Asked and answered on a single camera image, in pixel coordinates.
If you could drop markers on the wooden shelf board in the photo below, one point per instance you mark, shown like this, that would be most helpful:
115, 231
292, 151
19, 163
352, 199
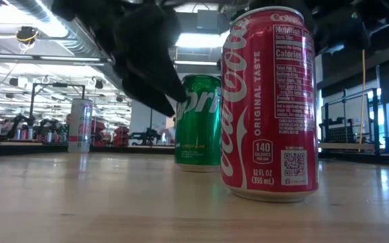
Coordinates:
346, 146

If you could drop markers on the black background robot arm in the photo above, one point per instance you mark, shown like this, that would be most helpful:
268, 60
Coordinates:
145, 136

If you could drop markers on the silver ceiling duct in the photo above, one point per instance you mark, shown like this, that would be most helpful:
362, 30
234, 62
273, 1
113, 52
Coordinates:
79, 44

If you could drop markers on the long ceiling light bar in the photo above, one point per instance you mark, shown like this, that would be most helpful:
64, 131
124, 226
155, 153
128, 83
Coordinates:
46, 59

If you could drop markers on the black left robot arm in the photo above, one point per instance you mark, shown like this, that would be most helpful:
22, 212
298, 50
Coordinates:
86, 17

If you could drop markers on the ceiling light panel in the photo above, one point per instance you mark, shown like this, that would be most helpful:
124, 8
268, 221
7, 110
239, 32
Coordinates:
198, 40

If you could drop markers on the red bin stack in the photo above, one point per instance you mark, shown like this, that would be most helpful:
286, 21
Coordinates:
121, 136

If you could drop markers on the grey ceiling box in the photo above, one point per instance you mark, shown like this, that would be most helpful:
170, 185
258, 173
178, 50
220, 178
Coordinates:
208, 20

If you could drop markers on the slim silver beverage can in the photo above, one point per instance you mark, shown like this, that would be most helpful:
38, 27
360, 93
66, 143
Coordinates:
79, 128

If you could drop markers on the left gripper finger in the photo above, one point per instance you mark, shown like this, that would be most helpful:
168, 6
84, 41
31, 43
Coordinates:
160, 77
147, 96

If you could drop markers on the green Sprite can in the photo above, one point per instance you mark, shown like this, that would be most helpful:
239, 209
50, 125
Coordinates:
198, 135

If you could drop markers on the black ceiling camera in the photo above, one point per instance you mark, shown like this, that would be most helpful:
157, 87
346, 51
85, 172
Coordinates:
26, 33

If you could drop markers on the red Coca-Cola can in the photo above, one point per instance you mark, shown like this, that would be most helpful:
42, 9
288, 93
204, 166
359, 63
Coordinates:
268, 111

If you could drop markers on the black metal rack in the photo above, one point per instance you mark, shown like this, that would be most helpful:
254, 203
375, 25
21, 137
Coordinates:
341, 133

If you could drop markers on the black gantry frame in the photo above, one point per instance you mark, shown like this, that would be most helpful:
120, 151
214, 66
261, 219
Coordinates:
59, 85

